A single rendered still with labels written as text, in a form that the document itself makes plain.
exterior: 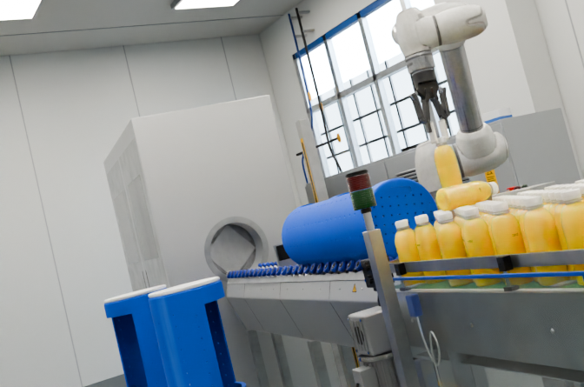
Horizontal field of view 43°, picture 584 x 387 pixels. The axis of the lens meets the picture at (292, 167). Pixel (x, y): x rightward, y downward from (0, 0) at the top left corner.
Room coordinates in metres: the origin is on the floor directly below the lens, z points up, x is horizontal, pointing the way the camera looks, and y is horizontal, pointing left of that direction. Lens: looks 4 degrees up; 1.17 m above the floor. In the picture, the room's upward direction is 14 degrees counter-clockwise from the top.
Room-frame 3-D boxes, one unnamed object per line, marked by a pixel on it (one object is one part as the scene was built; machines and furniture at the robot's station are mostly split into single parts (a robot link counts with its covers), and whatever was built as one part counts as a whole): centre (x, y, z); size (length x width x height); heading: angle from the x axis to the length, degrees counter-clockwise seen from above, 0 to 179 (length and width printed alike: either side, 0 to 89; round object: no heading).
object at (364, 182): (1.96, -0.16, 1.23); 0.06 x 0.06 x 0.04
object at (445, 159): (2.38, -0.49, 1.22); 0.07 x 0.07 x 0.19
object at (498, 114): (4.34, -1.20, 1.48); 0.24 x 0.12 x 0.08; 39
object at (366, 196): (1.96, -0.16, 1.18); 0.06 x 0.06 x 0.05
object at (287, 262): (3.69, 0.13, 1.00); 0.10 x 0.04 x 0.15; 112
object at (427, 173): (3.20, -0.61, 1.27); 0.18 x 0.16 x 0.22; 81
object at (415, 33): (2.37, -0.50, 1.68); 0.13 x 0.11 x 0.16; 81
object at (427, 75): (2.38, -0.49, 1.50); 0.08 x 0.07 x 0.09; 112
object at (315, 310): (3.43, 0.03, 0.79); 2.17 x 0.29 x 0.34; 22
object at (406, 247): (2.23, -0.28, 0.99); 0.07 x 0.07 x 0.19
